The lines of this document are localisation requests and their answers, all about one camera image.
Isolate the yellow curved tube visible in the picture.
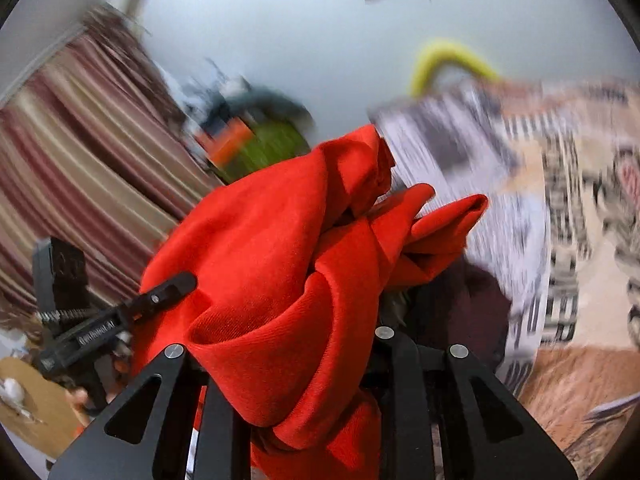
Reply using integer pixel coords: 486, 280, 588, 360
409, 37, 502, 97

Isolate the red zip jacket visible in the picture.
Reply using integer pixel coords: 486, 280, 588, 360
127, 125, 489, 480

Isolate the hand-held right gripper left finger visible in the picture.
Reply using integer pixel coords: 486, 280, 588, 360
47, 344, 252, 480

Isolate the striped curtain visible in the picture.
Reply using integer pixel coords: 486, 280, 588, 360
0, 10, 226, 321

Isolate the maroon cloth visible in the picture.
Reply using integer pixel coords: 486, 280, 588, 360
414, 259, 512, 372

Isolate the printed bed sheet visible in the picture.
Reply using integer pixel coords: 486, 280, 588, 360
369, 77, 640, 477

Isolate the green and orange bag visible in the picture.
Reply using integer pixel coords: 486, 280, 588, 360
184, 74, 317, 186

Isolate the white object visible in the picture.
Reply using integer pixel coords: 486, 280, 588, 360
0, 377, 40, 424

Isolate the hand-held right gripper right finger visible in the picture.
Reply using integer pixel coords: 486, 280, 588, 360
372, 325, 579, 480

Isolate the round wooden table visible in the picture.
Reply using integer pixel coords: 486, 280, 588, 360
0, 357, 85, 461

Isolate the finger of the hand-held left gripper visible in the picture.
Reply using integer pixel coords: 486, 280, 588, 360
122, 271, 197, 326

